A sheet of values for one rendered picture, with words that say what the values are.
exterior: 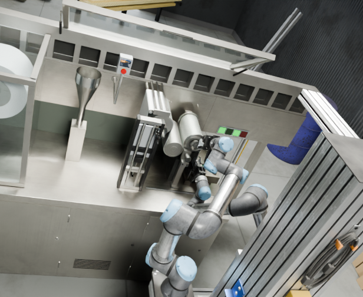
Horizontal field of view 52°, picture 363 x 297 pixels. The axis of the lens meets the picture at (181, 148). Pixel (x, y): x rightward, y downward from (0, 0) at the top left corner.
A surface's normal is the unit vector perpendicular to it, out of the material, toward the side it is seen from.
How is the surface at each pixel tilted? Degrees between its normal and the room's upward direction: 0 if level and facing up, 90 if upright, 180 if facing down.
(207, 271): 0
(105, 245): 90
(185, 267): 8
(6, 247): 90
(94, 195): 0
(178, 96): 90
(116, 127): 90
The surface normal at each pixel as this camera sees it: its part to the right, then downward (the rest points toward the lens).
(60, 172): 0.31, -0.76
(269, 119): 0.15, 0.63
